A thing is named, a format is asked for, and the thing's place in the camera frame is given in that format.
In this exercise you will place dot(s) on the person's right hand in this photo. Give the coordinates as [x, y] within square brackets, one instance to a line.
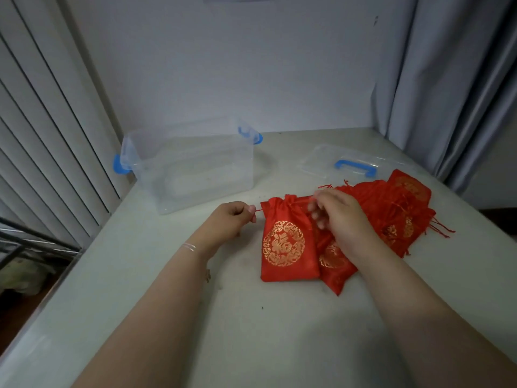
[346, 223]

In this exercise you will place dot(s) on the person's left hand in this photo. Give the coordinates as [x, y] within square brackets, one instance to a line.
[221, 227]

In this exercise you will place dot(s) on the person's left thumb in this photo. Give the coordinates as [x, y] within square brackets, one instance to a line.
[243, 207]

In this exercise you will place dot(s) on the person's right fingers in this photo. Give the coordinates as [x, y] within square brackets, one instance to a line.
[321, 210]

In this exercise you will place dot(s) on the person's left forearm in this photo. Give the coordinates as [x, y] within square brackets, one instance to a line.
[157, 315]

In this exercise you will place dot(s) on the person's right forearm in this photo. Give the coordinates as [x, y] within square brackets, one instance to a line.
[428, 323]

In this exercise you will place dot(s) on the clear plastic storage box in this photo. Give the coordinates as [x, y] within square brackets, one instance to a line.
[194, 169]

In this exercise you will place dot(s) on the pile of red pouches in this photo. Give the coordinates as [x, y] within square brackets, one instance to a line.
[389, 214]

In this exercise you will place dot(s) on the grey curtain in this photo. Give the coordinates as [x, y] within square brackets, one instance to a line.
[440, 76]

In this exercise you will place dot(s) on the white vertical blinds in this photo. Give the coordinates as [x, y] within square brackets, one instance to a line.
[44, 129]

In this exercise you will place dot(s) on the dark metal rack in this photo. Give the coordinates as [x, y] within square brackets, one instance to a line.
[32, 243]

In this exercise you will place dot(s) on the beige cloth bundle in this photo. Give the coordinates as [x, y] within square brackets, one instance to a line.
[24, 276]

